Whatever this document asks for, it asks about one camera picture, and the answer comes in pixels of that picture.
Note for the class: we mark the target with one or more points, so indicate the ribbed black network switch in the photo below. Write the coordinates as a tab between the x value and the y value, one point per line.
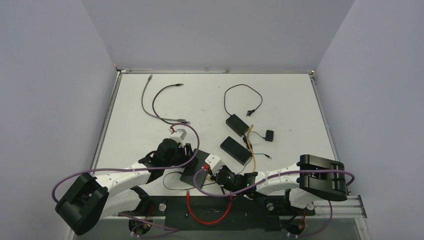
236	150

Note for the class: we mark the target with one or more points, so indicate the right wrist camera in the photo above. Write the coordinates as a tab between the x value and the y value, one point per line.
215	164

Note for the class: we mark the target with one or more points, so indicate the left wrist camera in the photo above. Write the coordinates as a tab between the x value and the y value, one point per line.
178	135

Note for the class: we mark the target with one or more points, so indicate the black power brick adapter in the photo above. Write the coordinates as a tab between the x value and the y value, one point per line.
237	125

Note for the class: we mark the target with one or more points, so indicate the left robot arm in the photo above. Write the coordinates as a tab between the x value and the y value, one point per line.
100	193

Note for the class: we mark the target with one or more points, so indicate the black Mercury switch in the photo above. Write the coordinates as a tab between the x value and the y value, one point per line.
195	165

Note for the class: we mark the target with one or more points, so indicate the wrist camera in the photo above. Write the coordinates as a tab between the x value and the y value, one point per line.
178	135
215	164

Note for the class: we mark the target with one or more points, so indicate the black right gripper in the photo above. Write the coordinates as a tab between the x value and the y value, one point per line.
215	175

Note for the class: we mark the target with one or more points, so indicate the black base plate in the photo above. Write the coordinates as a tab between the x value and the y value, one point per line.
205	213

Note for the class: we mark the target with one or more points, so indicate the small black wall plug adapter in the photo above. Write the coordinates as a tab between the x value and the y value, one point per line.
269	135

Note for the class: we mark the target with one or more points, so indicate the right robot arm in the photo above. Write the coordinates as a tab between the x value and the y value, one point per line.
310	179

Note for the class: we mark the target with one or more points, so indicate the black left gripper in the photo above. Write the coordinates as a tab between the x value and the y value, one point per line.
186	152

